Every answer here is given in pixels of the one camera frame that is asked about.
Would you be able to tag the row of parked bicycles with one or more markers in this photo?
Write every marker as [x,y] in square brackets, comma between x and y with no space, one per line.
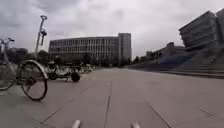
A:
[87,68]

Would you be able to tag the long grey building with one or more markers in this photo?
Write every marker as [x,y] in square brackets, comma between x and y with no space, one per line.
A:
[90,50]

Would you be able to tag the grey paved plaza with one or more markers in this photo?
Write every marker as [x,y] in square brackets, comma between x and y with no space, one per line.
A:
[126,96]

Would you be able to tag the pale scooter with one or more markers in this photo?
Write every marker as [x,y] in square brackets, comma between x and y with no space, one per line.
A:
[63,72]

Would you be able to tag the low building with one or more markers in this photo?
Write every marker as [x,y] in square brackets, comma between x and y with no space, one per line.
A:
[166,50]

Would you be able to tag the robot's own part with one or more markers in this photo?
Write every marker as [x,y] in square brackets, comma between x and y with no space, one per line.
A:
[76,124]
[135,125]

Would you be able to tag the bicycle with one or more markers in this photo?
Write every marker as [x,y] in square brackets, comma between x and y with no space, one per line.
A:
[42,74]

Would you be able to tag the lamp pole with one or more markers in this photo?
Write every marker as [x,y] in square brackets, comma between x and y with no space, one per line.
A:
[40,33]

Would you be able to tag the wide stone steps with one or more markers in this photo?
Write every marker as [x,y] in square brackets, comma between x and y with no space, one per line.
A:
[200,64]

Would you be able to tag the dark terraced building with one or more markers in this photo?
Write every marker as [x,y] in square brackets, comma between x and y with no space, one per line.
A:
[203,30]

